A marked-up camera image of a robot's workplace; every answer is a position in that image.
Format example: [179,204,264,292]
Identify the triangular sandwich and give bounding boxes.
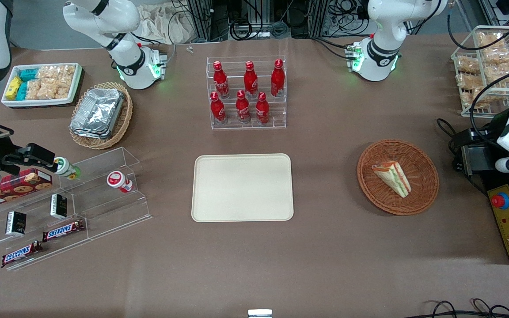
[372,161,412,198]

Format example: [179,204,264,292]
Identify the white rectangular snack tray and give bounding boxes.
[1,63,83,108]

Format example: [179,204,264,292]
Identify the oval light wicker basket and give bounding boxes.
[69,82,133,150]

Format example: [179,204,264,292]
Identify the round brown wicker basket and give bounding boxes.
[357,140,440,216]

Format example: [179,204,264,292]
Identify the beige plastic tray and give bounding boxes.
[191,153,294,222]

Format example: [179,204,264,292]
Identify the red tartan cookie box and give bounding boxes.
[0,168,53,210]

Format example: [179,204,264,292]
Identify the green capped yogurt bottle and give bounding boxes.
[53,157,81,180]

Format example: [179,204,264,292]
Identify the grey metal block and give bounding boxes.
[461,145,499,176]

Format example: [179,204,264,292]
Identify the small black white box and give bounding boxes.
[6,211,27,236]
[50,193,68,220]

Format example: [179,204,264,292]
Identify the black equipment platform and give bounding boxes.
[451,110,509,265]

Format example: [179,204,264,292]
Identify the yellow snack packet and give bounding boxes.
[6,76,23,101]

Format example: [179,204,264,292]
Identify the clear bag of crackers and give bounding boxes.
[37,65,60,83]
[39,80,72,100]
[58,64,76,83]
[26,79,43,100]

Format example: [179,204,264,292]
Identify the stacked aluminium foil trays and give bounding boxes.
[70,88,125,140]

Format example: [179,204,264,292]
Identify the clear bag of fried snacks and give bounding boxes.
[484,66,509,83]
[478,32,509,49]
[456,57,481,74]
[456,73,485,91]
[482,49,509,68]

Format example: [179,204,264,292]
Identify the brown snickers bar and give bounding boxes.
[42,220,85,242]
[1,241,43,268]

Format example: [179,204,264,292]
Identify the red capped yogurt bottle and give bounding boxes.
[106,171,134,193]

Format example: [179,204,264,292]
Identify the clear acrylic stepped shelf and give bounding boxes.
[0,147,152,271]

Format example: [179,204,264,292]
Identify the beige crumpled cloth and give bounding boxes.
[137,4,198,45]

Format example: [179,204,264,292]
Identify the red cola bottle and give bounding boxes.
[255,92,270,125]
[213,61,230,99]
[236,90,251,124]
[210,92,227,125]
[270,59,285,98]
[243,61,258,99]

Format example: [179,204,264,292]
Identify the clear acrylic bottle rack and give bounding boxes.
[206,56,287,130]

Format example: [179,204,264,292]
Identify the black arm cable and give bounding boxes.
[447,11,509,133]

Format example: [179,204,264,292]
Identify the black cable on table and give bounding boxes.
[437,118,459,148]

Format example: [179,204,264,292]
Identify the black floor cables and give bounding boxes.
[420,299,509,318]

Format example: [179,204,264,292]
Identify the tangled black background cables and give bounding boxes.
[171,0,372,60]

